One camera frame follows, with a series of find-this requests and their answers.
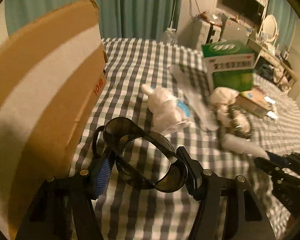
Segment white black sachet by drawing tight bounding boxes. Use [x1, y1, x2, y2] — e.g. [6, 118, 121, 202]
[264, 96, 278, 120]

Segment white foam tube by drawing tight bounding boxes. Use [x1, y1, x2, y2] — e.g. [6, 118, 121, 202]
[221, 133, 270, 160]

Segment red beige capsule box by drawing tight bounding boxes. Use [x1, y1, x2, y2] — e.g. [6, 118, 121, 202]
[235, 89, 270, 118]

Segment grey bead bracelet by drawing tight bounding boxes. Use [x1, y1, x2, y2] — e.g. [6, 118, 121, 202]
[225, 104, 255, 139]

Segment black sunglasses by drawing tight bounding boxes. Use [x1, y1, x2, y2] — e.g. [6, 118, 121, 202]
[88, 116, 188, 196]

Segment cream fabric scrunchie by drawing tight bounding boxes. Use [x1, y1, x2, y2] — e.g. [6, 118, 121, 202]
[210, 87, 251, 133]

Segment white bear toy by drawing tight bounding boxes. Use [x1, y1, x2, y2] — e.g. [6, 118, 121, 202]
[141, 84, 191, 135]

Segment green 999 medicine box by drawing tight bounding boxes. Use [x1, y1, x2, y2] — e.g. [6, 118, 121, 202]
[202, 40, 255, 92]

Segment white dressing table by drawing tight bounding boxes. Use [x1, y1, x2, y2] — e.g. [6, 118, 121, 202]
[247, 38, 299, 87]

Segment brown cardboard box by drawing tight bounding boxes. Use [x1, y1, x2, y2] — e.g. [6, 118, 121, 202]
[0, 0, 107, 239]

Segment checkered bed sheet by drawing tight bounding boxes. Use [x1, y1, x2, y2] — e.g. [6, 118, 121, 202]
[71, 38, 300, 239]

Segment white oval vanity mirror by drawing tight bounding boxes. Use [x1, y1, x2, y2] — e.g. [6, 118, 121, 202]
[258, 15, 279, 43]

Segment silver mini fridge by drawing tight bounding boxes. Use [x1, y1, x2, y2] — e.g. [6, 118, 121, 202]
[220, 17, 249, 45]

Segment white suitcase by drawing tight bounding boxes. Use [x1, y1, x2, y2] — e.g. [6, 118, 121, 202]
[190, 20, 222, 50]

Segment teal window curtain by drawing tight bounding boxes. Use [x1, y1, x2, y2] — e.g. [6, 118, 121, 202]
[267, 0, 298, 51]

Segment large water bottle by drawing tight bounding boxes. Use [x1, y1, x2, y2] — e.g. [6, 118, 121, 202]
[162, 28, 178, 45]

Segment black wall television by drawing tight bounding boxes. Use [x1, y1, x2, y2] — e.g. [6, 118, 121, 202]
[222, 0, 264, 25]

